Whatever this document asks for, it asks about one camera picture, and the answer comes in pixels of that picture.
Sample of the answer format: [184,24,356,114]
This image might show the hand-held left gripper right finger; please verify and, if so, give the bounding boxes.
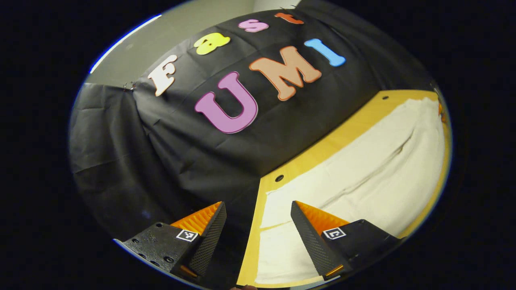
[290,201,404,282]

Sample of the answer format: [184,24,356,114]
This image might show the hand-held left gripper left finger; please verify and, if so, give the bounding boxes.
[114,201,227,279]

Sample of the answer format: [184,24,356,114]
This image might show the white jeans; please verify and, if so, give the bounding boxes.
[255,97,446,285]

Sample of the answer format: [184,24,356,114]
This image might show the black backdrop cloth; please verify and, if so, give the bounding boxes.
[69,0,440,290]

